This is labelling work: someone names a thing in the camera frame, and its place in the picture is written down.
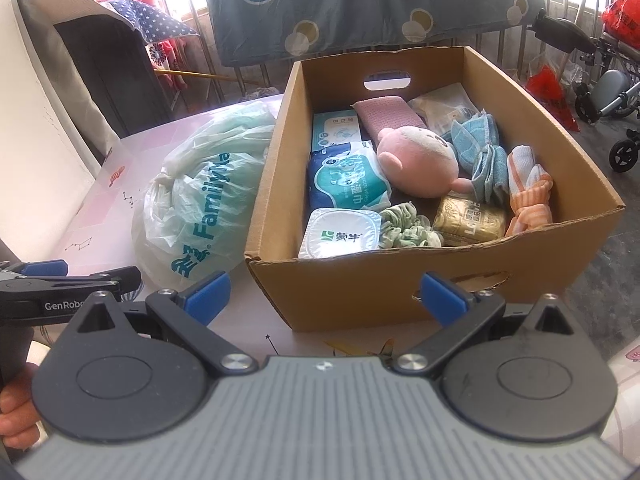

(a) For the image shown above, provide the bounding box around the pale green plastic bag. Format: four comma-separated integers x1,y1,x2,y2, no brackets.
131,101,277,283

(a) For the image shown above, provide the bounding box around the clear plastic packet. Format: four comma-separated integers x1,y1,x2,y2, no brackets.
407,84,483,133

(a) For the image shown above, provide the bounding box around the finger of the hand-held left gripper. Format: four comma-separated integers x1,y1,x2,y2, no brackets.
75,266,143,297
0,259,69,281

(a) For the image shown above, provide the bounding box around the blue and white wet wipes pack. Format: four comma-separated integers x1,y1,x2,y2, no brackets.
306,141,392,213

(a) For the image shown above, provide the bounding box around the pink knitted cloth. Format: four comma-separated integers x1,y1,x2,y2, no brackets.
351,95,428,133

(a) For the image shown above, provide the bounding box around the beige cloth cover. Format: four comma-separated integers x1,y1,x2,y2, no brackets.
15,0,123,161

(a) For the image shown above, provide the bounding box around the blue towel with rubber band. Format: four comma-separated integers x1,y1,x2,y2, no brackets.
450,112,512,202

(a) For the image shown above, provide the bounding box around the grey blanket with circles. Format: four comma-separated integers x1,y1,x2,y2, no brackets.
202,0,547,67

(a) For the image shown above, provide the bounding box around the person's left hand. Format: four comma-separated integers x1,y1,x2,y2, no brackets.
0,362,48,451

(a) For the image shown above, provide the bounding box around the red plastic bag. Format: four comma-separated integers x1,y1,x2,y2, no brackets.
600,0,640,46
525,52,581,133

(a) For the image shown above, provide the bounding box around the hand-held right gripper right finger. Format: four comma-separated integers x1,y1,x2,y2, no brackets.
391,271,577,377

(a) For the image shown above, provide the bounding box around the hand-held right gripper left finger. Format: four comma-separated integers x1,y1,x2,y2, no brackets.
64,269,257,380

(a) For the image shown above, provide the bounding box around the green scrunchie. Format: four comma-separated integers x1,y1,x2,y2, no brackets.
378,201,445,249

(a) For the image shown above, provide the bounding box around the pink printed table cover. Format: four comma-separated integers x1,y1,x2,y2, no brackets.
52,94,640,466

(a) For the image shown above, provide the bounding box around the cardboard box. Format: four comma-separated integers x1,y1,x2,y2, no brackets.
244,46,627,332

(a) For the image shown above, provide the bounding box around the white foil-lid yogurt cup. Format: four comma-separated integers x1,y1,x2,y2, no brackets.
298,206,383,260

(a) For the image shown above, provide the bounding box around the wheelchair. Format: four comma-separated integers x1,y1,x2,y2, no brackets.
532,10,640,173

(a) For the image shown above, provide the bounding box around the yellow broom handle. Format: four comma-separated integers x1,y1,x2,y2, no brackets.
155,69,233,82

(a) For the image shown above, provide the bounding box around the orange striped towel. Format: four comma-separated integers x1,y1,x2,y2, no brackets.
504,145,555,238

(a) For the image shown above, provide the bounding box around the gold foil packet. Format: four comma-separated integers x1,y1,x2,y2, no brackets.
432,192,508,247

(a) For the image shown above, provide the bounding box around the blue and white mask packet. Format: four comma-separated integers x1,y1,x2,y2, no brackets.
311,110,362,153

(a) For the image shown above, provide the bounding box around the pink and white plush toy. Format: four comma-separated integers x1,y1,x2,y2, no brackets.
376,126,473,198

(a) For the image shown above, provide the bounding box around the blue star-printed cloth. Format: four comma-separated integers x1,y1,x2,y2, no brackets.
102,0,201,43

